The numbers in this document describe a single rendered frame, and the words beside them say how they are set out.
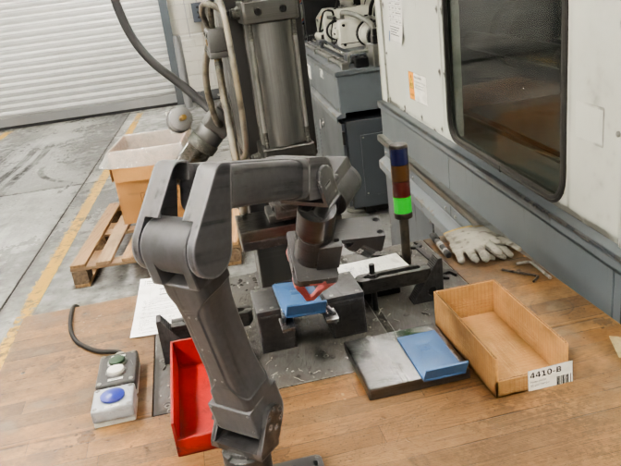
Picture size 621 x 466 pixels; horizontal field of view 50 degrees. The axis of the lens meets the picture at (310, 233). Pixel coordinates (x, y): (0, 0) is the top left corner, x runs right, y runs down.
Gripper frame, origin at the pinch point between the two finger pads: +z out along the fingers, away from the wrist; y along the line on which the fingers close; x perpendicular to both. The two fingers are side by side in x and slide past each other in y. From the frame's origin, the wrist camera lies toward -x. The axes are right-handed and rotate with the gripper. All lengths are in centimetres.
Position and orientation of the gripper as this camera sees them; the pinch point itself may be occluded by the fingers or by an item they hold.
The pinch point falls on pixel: (308, 288)
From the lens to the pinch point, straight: 110.5
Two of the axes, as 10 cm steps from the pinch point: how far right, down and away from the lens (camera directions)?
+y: -2.0, -7.4, 6.4
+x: -9.8, 1.0, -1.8
